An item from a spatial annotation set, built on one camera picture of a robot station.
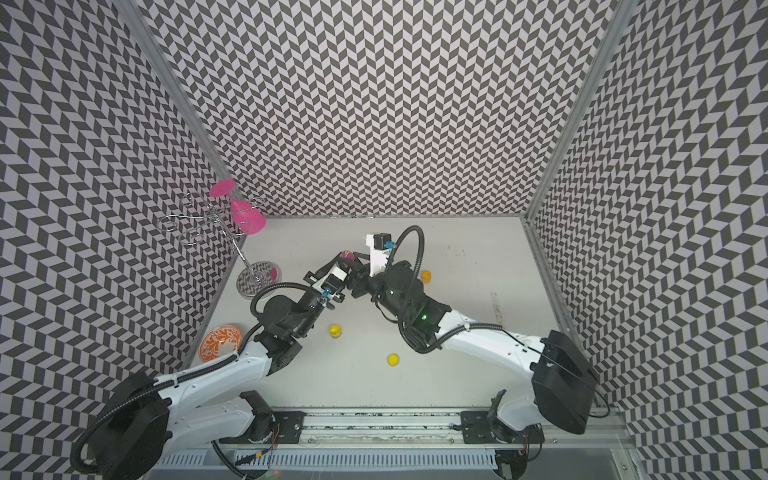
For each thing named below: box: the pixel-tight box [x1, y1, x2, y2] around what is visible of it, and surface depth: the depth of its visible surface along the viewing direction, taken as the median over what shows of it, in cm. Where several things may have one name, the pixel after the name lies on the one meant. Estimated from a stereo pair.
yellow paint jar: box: [329, 324, 342, 339], surface depth 89 cm
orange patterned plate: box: [199, 325, 242, 362], surface depth 86 cm
